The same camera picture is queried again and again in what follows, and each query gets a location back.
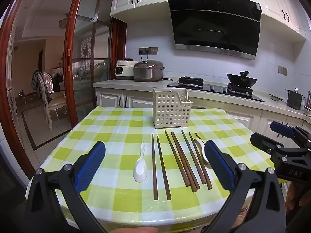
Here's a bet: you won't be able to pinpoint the person's left hand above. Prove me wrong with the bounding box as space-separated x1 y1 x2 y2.
114 227 158 233

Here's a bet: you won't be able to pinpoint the stainless steel pot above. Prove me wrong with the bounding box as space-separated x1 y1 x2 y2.
285 87 306 111

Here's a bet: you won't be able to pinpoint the red wooden glass sliding door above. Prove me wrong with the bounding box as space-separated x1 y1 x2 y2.
64 0 127 129

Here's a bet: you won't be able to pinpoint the white electric pressure cooker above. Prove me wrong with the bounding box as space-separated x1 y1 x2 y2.
115 59 139 80

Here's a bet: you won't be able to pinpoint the white perforated utensil basket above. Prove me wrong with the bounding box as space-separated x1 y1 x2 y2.
153 87 193 130

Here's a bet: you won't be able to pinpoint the person's right hand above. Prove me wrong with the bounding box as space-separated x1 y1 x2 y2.
285 182 311 214

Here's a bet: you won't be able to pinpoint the wall power outlet panel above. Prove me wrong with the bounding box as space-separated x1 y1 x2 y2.
139 47 158 55

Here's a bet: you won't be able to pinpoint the brown metallic rice cooker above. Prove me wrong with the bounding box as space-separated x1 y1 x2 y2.
133 60 166 82

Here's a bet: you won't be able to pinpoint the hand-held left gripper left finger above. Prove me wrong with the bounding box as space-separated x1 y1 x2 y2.
25 140 107 233

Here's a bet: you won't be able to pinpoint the ornate white dining chair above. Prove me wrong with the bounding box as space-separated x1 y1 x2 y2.
36 71 67 130

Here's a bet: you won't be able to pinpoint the black wok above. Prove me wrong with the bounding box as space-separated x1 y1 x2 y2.
227 71 257 88

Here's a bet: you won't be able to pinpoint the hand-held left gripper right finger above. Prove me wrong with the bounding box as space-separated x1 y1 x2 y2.
204 139 287 233

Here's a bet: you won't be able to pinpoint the red wooden door frame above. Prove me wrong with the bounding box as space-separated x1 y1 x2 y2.
0 0 83 175

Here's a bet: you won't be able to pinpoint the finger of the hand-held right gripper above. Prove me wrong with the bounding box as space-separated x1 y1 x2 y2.
270 121 311 149
250 132 308 156

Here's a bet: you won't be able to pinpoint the ceiling lamp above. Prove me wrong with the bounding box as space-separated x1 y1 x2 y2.
59 15 71 28

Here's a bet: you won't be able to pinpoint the white ceramic spoon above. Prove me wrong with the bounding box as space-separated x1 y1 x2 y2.
133 142 148 182
194 138 210 164

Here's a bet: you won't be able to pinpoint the black glass gas stove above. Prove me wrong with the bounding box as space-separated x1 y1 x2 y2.
167 76 265 103

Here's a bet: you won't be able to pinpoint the green checked tablecloth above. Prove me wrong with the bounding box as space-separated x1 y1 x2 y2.
25 106 288 233

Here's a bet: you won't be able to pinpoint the white base cabinets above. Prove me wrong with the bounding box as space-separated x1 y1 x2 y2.
92 78 311 136

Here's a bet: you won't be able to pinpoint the dark jacket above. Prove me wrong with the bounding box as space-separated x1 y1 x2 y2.
31 69 52 101

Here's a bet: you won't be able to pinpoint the black glass range hood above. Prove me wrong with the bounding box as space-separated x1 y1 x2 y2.
167 0 262 61

